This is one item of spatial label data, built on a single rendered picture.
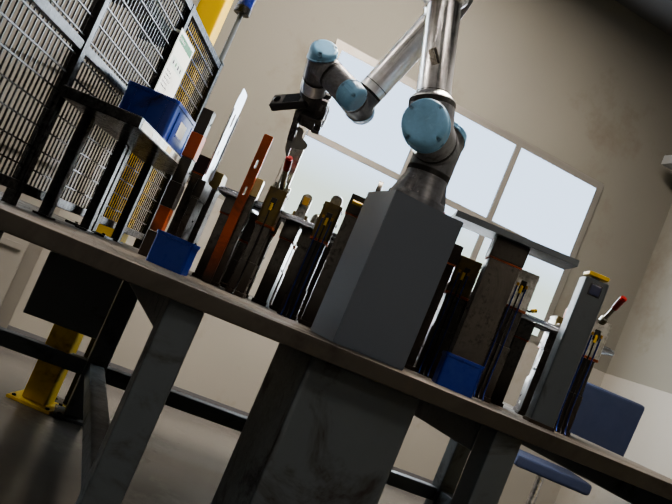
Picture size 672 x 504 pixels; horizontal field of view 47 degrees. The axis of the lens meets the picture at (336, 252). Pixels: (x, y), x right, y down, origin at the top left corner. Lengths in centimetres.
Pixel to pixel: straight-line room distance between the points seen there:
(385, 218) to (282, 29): 268
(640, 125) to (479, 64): 121
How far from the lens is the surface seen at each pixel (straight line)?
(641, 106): 546
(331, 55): 203
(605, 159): 526
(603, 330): 248
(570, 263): 225
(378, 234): 188
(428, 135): 186
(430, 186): 197
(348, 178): 442
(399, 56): 213
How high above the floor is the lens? 76
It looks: 4 degrees up
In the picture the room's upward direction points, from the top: 23 degrees clockwise
